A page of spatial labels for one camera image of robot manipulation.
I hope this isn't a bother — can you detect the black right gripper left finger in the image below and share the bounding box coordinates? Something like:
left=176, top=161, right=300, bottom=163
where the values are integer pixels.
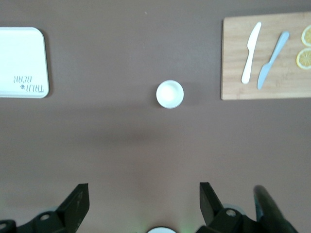
left=0, top=183, right=90, bottom=233

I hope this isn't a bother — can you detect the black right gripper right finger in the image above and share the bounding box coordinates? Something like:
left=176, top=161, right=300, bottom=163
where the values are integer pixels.
left=195, top=182, right=263, bottom=233

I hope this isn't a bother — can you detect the white plastic cup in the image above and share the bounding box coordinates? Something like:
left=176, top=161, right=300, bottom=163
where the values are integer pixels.
left=155, top=80, right=185, bottom=109

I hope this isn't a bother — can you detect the white tray with bear print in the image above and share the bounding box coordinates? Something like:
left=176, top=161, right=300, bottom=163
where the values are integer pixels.
left=0, top=26, right=50, bottom=99

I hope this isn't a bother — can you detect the grey plastic knife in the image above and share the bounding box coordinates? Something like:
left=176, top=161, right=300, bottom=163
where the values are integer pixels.
left=257, top=31, right=290, bottom=90

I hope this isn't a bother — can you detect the wooden cutting board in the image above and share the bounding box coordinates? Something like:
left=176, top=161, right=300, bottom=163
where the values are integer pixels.
left=220, top=11, right=311, bottom=100

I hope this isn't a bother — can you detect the white plastic knife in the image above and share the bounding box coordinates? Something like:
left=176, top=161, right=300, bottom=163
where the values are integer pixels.
left=241, top=21, right=262, bottom=85

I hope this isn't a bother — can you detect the lemon slice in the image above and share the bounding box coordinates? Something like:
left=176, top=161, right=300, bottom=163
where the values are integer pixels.
left=295, top=48, right=311, bottom=70
left=301, top=24, right=311, bottom=47

